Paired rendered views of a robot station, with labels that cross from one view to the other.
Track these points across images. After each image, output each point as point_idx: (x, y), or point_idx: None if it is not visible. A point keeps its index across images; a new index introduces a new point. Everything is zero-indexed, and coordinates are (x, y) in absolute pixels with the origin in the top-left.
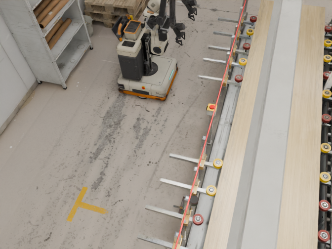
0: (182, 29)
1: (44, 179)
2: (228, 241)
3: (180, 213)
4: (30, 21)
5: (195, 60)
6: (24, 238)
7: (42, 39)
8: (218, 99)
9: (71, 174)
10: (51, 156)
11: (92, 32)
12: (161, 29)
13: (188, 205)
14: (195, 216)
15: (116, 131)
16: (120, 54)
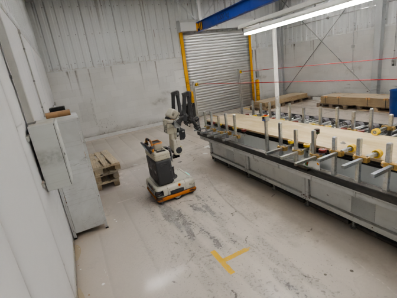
0: (198, 119)
1: (171, 273)
2: None
3: (306, 168)
4: (82, 154)
5: None
6: None
7: (92, 170)
8: (242, 145)
9: (189, 254)
10: (155, 259)
11: None
12: (181, 130)
13: (315, 138)
14: (319, 149)
15: (186, 217)
16: (158, 160)
